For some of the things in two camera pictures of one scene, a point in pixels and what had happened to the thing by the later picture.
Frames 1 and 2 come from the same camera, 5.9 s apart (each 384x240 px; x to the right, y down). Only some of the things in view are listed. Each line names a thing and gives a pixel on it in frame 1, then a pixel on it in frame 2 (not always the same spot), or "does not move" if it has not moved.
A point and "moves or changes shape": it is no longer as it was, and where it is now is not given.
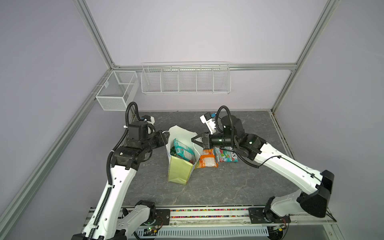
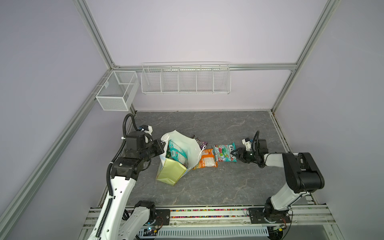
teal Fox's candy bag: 184,152 → 177,154
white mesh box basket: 118,90 does not move
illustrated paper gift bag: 183,154 moves or changes shape
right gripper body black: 206,145 → 246,156
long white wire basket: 186,78 does not move
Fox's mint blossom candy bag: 226,155 does not move
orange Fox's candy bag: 207,159 does not move
